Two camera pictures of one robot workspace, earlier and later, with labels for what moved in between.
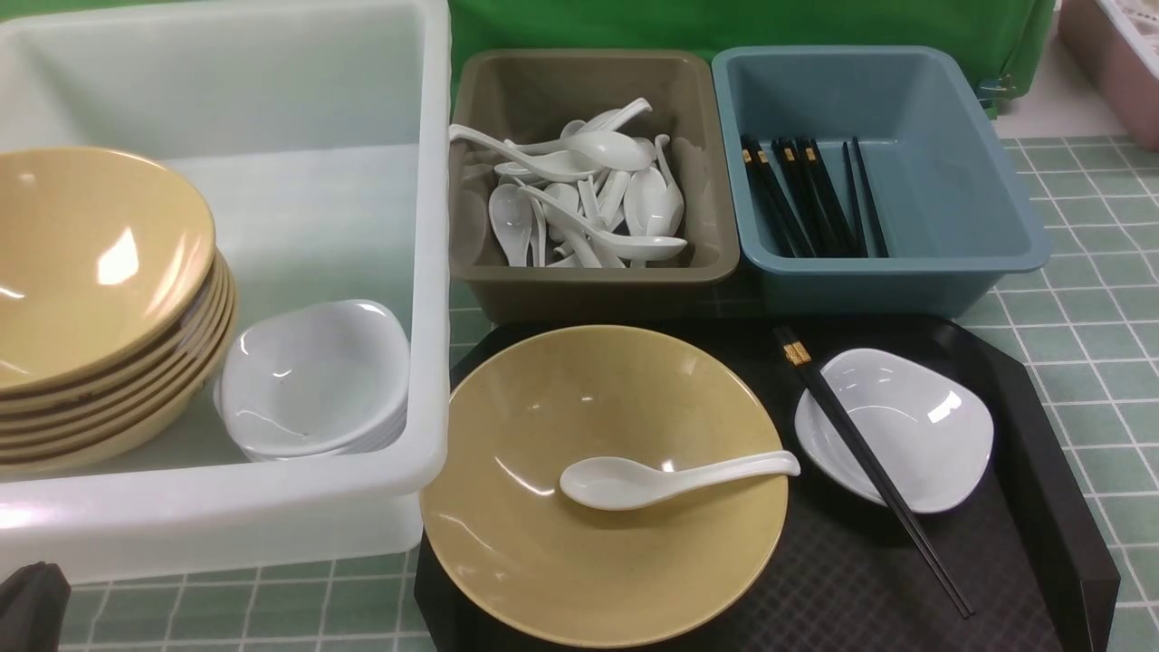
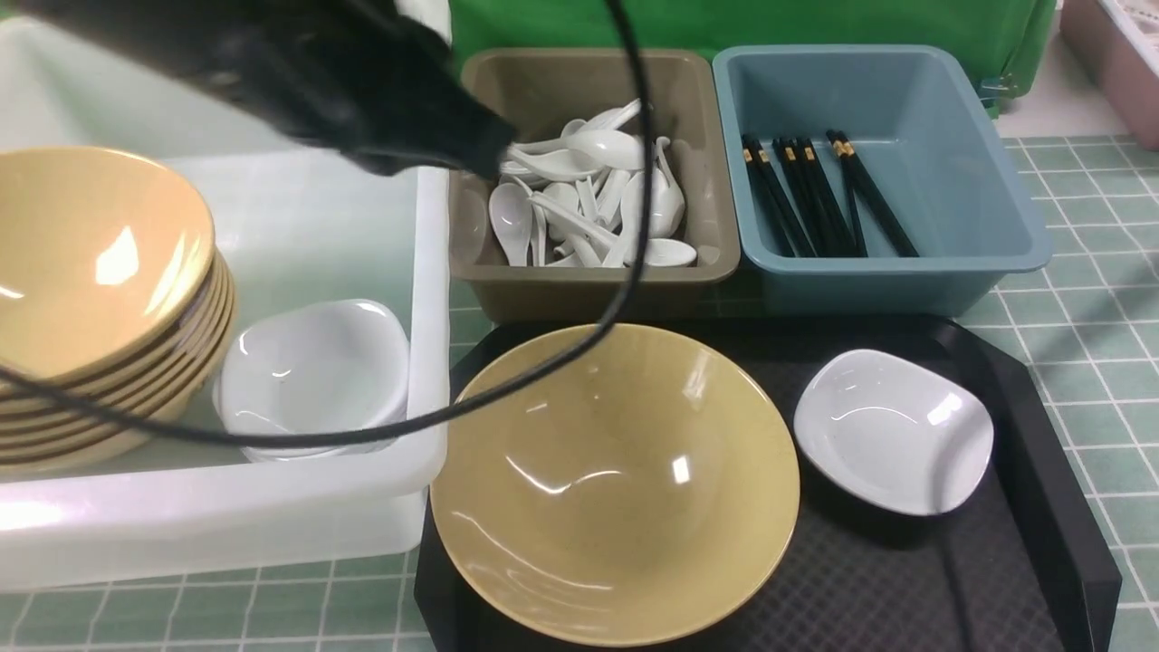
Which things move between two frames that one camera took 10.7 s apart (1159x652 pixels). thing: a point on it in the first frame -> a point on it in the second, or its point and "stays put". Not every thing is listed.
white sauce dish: (929, 437) stays put
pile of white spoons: (600, 197) stays put
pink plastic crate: (1116, 42) stays put
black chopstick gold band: (801, 353) -> (854, 177)
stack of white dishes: (322, 381) stays put
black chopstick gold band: (835, 419) -> (853, 177)
